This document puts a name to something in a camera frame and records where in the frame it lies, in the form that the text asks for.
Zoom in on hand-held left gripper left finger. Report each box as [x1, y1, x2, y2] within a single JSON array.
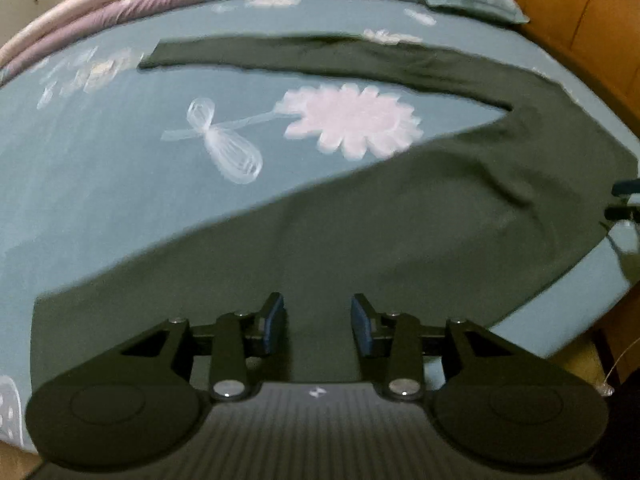
[[100, 292, 287, 403]]

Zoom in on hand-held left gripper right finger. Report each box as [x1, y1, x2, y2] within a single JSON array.
[[351, 293, 541, 403]]

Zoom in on dark green pants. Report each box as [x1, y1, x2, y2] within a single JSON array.
[[30, 32, 640, 396]]

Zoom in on wooden bed headboard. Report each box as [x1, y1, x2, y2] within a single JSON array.
[[470, 0, 640, 136]]

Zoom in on teal floral bed sheet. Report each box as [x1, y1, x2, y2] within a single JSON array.
[[0, 0, 640, 461]]

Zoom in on purple floral quilt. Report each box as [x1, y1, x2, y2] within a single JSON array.
[[0, 0, 426, 81]]

